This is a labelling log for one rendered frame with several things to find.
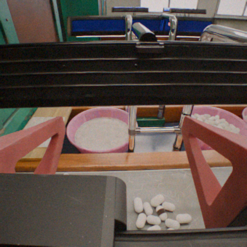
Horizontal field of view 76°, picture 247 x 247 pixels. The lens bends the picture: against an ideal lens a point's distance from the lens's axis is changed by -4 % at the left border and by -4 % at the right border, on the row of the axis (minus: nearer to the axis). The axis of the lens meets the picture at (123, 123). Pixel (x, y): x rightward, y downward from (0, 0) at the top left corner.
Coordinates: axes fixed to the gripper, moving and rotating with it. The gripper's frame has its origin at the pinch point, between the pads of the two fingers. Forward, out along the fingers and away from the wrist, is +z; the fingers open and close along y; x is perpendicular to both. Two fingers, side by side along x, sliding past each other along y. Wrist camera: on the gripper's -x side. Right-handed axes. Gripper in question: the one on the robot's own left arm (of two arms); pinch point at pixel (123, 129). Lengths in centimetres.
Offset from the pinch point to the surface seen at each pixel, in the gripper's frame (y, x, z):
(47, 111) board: 32, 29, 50
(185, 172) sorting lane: -18.7, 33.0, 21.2
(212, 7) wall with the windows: -240, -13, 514
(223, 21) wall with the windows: -282, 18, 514
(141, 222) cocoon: -4.0, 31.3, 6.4
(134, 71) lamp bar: -1.3, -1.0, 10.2
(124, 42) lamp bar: -0.2, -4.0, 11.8
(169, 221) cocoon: -10.4, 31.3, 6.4
